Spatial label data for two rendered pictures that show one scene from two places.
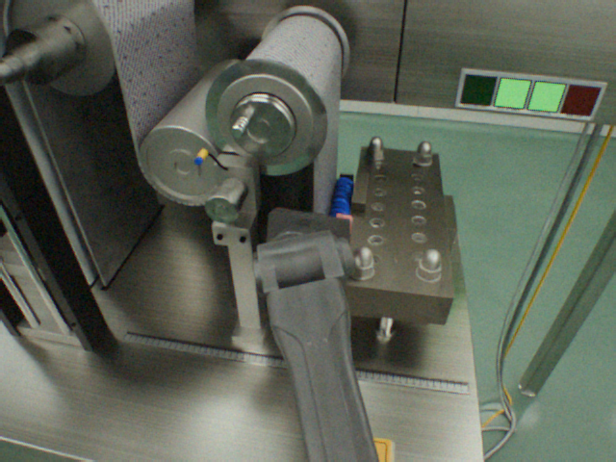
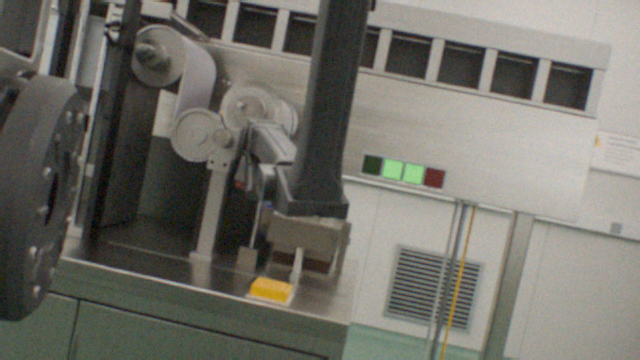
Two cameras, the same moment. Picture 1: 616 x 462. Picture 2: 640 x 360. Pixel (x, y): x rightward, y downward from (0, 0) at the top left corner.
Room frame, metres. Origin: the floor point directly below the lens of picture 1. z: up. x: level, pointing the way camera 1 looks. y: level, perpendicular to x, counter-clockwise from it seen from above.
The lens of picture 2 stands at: (-0.84, -0.02, 1.19)
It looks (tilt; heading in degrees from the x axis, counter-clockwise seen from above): 3 degrees down; 355
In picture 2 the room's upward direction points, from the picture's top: 12 degrees clockwise
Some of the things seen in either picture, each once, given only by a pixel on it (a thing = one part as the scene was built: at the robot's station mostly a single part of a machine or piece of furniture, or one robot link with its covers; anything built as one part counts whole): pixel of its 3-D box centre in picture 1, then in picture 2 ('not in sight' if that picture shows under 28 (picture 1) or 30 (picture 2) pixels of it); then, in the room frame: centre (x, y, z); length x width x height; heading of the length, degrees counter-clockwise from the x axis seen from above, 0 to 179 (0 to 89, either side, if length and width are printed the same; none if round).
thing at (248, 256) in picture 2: not in sight; (259, 247); (0.60, -0.03, 0.92); 0.28 x 0.04 x 0.04; 170
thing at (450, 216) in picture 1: (445, 235); (344, 245); (0.61, -0.25, 0.96); 0.10 x 0.03 x 0.11; 170
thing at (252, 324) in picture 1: (243, 262); (216, 193); (0.45, 0.09, 1.05); 0.06 x 0.05 x 0.31; 170
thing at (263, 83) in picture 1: (287, 83); (261, 116); (0.60, 0.03, 1.25); 0.26 x 0.12 x 0.12; 170
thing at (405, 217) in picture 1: (396, 218); (312, 225); (0.61, -0.16, 1.00); 0.40 x 0.16 x 0.06; 170
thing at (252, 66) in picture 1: (265, 121); (251, 112); (0.48, 0.05, 1.25); 0.15 x 0.01 x 0.15; 80
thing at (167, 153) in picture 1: (214, 124); (211, 136); (0.63, 0.15, 1.17); 0.26 x 0.12 x 0.12; 170
